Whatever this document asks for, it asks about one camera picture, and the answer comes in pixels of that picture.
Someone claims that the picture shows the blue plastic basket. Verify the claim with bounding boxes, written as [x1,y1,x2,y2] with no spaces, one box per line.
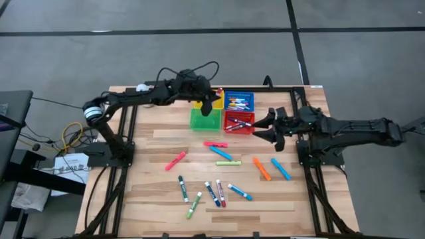
[224,91,256,113]

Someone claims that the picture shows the grey stand leg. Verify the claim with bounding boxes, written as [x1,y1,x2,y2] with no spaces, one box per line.
[394,116,425,137]

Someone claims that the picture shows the dark green Expo marker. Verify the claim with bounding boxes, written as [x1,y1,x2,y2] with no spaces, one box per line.
[177,175,190,203]

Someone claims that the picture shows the yellow cable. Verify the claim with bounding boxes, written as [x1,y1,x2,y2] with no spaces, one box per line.
[60,121,84,156]

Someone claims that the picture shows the white paper sheet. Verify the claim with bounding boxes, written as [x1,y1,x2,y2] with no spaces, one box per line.
[51,153,91,198]

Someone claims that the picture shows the pink highlighter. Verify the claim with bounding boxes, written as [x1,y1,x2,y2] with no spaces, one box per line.
[203,141,230,149]
[165,151,187,172]

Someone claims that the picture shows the thin purple marker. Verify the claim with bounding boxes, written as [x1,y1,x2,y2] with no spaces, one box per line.
[227,117,253,127]

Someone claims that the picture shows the thick black cable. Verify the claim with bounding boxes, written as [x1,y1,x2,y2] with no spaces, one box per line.
[84,165,111,234]

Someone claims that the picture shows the yellow plastic basket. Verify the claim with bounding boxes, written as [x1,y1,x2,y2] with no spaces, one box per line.
[193,89,225,110]

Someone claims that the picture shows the black left wrist camera cable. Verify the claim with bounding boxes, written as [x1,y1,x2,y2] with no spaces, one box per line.
[155,60,220,88]

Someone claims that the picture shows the green plastic basket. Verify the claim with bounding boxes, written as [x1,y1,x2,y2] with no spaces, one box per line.
[189,108,222,132]

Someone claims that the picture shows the black bar device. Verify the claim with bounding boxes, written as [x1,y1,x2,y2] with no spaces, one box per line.
[144,78,206,87]

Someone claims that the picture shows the blue highlighter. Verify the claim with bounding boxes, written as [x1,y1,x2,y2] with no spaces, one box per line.
[209,146,234,162]
[270,157,292,182]

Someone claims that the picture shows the white bulb lamp brass base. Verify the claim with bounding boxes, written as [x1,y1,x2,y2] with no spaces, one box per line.
[135,83,157,109]

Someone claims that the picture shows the black side table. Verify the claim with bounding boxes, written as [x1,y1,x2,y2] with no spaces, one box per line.
[0,90,87,239]

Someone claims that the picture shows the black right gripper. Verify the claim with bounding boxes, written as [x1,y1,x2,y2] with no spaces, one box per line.
[252,106,301,153]

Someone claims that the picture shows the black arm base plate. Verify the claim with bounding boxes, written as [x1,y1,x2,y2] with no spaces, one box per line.
[296,139,347,168]
[75,141,135,169]

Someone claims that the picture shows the orange highlighter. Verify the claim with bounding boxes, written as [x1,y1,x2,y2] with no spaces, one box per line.
[253,157,272,182]

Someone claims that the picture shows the red plastic basket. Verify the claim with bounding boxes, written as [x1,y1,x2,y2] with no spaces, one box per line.
[224,111,256,135]

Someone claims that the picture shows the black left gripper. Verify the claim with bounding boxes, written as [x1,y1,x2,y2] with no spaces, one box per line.
[177,68,222,118]

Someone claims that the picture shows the white plastic bag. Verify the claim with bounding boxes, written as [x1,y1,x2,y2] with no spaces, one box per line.
[11,181,51,213]

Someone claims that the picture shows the light green Expo marker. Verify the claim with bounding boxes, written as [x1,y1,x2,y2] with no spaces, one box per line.
[185,191,203,220]

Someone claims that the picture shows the teal Expo marker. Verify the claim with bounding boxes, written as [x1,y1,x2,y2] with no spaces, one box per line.
[227,183,254,202]

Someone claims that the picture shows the black floor cable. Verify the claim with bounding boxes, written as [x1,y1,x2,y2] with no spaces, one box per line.
[31,96,87,112]

